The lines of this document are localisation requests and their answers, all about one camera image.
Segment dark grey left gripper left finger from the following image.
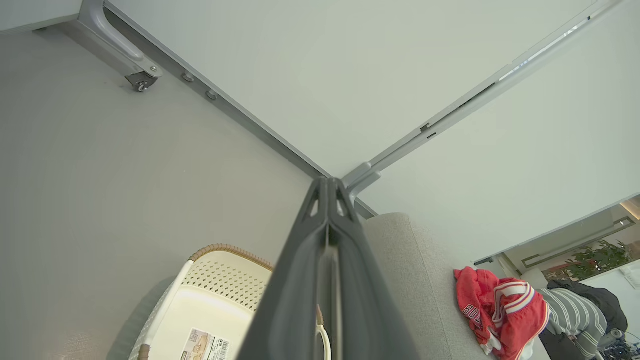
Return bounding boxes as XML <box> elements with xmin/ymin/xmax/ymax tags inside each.
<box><xmin>235</xmin><ymin>177</ymin><xmax>331</xmax><ymax>360</ymax></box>

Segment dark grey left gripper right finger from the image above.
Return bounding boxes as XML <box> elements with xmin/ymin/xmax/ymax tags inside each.
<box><xmin>327</xmin><ymin>177</ymin><xmax>421</xmax><ymax>360</ymax></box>

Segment red shorts with white stripes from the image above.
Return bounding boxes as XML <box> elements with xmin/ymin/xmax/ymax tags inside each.
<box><xmin>453</xmin><ymin>266</ymin><xmax>550</xmax><ymax>360</ymax></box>

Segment cream perforated laundry basket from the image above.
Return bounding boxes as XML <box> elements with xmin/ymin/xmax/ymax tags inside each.
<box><xmin>128</xmin><ymin>243</ymin><xmax>333</xmax><ymax>360</ymax></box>

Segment printed paper basket label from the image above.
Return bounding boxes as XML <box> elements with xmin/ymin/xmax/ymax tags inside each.
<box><xmin>179</xmin><ymin>327</ymin><xmax>232</xmax><ymax>360</ymax></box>

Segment grey fabric sofa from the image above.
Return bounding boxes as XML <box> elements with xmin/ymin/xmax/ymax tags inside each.
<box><xmin>360</xmin><ymin>212</ymin><xmax>552</xmax><ymax>360</ymax></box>

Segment grey white striped garment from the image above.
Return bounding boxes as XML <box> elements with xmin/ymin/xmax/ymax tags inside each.
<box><xmin>537</xmin><ymin>287</ymin><xmax>609</xmax><ymax>352</ymax></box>

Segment green leafy plant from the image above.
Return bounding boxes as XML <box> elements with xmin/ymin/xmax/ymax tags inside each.
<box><xmin>564</xmin><ymin>239</ymin><xmax>632</xmax><ymax>281</ymax></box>

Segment black garment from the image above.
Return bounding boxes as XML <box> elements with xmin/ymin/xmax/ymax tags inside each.
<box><xmin>547</xmin><ymin>278</ymin><xmax>629</xmax><ymax>334</ymax></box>

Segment black caster wheel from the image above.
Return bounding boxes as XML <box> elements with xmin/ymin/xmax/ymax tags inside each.
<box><xmin>124</xmin><ymin>71</ymin><xmax>159</xmax><ymax>94</ymax></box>

